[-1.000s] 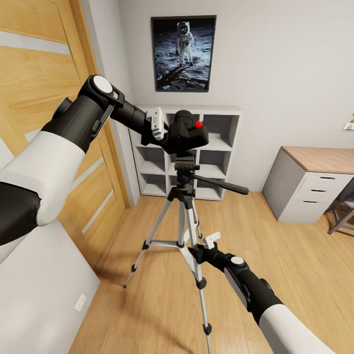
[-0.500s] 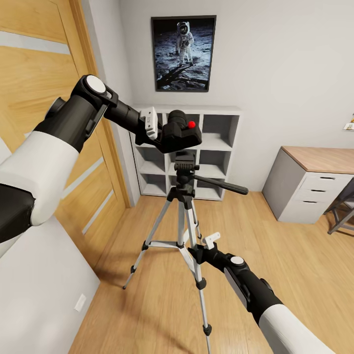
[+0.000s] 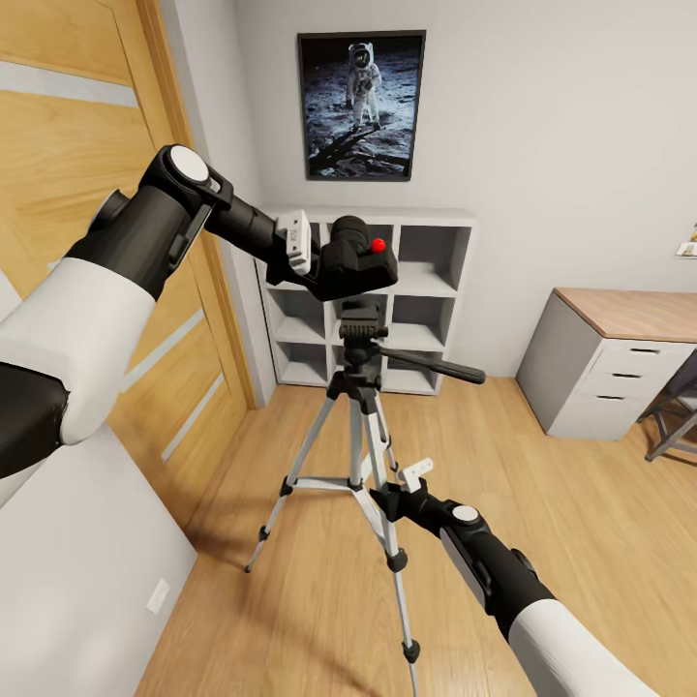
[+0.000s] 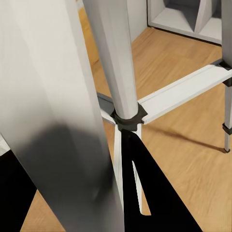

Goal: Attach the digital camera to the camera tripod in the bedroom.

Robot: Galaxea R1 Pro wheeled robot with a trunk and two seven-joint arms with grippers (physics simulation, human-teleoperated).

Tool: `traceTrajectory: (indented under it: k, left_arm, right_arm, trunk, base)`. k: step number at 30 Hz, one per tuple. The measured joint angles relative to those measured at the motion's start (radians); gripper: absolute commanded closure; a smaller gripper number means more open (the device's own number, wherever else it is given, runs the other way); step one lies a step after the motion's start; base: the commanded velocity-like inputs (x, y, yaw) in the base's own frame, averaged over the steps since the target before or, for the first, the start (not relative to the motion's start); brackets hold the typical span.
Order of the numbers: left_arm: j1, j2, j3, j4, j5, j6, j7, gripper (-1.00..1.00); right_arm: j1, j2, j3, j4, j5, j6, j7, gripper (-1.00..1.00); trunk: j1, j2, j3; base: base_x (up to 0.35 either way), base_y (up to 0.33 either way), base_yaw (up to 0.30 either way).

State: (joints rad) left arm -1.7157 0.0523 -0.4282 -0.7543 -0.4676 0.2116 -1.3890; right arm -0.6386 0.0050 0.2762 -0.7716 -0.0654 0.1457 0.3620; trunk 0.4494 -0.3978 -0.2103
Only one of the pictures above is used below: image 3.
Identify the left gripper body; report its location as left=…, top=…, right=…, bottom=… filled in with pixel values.
left=234, top=207, right=299, bottom=286

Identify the digital camera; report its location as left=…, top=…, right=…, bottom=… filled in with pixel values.
left=307, top=216, right=399, bottom=302

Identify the camera tripod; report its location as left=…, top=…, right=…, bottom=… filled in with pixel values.
left=245, top=299, right=487, bottom=697

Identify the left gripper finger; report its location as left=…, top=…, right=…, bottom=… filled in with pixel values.
left=286, top=273, right=322, bottom=289
left=311, top=234, right=329, bottom=255

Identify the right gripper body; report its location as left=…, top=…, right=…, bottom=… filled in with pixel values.
left=382, top=477, right=431, bottom=526

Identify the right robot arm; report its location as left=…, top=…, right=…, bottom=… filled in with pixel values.
left=370, top=459, right=659, bottom=697

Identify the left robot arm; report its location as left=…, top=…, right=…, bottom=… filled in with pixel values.
left=0, top=144, right=329, bottom=508

